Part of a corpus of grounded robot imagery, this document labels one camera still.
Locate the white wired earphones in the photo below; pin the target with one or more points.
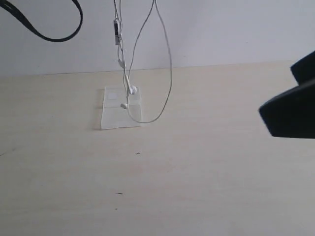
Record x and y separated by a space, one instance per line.
119 42

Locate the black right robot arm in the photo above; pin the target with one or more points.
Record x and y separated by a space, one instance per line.
291 114

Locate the clear plastic hinged case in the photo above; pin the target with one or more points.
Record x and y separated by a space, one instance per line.
117 111

